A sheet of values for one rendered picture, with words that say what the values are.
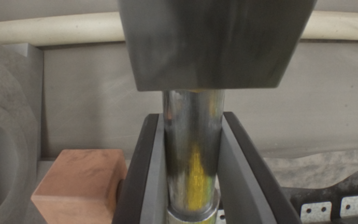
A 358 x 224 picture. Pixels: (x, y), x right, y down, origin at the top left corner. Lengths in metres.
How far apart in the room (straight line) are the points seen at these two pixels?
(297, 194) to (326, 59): 0.20
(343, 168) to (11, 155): 0.43
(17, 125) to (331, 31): 0.37
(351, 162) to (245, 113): 0.18
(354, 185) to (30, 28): 0.50
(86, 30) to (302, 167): 0.33
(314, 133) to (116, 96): 0.27
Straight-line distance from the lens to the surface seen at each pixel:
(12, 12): 0.36
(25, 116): 0.26
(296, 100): 0.30
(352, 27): 0.32
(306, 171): 0.34
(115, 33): 0.25
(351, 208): 0.40
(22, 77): 0.28
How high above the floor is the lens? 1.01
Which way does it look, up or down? 85 degrees down
